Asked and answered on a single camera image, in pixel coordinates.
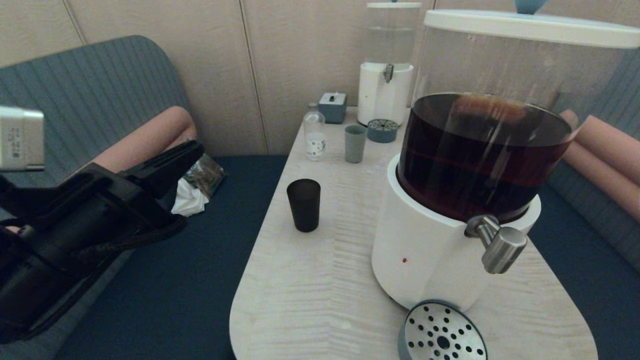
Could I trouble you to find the black cup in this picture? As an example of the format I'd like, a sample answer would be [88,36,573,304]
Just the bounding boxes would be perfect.
[286,178,321,233]

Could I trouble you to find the small white dispenser lid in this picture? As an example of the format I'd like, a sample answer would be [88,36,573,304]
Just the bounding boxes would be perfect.
[366,0,422,10]

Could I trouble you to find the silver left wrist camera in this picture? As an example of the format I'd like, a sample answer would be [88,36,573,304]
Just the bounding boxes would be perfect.
[0,106,45,172]

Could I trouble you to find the grey cup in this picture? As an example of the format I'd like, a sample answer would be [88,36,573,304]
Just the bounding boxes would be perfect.
[344,125,368,164]

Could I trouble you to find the large metal dispenser tap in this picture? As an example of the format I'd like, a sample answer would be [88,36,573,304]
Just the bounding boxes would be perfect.
[465,215,528,275]

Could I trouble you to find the pink bolster cushion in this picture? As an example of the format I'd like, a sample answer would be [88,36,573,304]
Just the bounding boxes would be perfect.
[92,106,195,173]
[167,127,198,152]
[560,140,640,223]
[572,114,640,186]

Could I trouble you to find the green snack packet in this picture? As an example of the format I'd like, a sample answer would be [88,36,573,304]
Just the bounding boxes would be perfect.
[182,154,227,198]

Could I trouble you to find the blue-grey upholstered sofa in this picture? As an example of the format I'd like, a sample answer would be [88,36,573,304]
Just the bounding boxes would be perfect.
[530,47,640,360]
[0,35,290,360]

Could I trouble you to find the clear plastic bottle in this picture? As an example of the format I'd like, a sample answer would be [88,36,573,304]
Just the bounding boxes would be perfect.
[303,103,327,162]

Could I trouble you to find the small water dispenser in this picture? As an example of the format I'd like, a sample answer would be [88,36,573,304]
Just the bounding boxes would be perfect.
[357,8,421,127]

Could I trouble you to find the large white lid blue knob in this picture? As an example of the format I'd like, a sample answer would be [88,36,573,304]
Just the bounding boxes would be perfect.
[424,0,640,49]

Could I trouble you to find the blue-grey tissue box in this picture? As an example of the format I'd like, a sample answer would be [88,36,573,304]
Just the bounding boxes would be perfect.
[318,92,348,125]

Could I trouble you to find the large round perforated drip tray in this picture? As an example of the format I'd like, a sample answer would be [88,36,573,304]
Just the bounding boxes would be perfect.
[398,300,488,360]

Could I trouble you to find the white crumpled tissue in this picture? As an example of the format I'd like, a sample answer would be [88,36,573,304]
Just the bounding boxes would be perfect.
[171,177,211,217]

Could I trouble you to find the large tea dispenser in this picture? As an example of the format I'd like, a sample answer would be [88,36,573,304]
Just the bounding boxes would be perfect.
[371,24,628,312]

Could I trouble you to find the small round drip tray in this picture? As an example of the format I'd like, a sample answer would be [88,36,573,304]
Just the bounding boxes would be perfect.
[367,118,399,144]

